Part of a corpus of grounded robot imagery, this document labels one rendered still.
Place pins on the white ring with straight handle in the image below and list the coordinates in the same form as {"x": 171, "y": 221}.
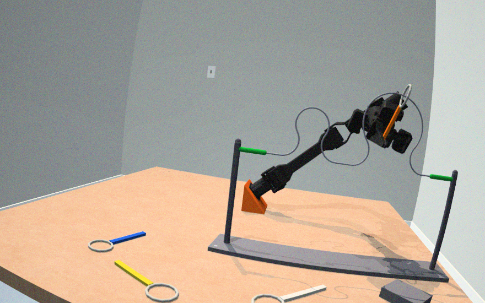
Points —
{"x": 293, "y": 296}

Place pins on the grey hoop with yellow handle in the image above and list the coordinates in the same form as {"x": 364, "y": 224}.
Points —
{"x": 146, "y": 281}

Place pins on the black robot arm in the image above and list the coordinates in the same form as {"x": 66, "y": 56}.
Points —
{"x": 277, "y": 177}

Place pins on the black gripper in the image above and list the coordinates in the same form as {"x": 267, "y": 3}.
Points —
{"x": 375, "y": 129}

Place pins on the white ring with blue handle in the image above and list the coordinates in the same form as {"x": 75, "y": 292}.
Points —
{"x": 116, "y": 241}

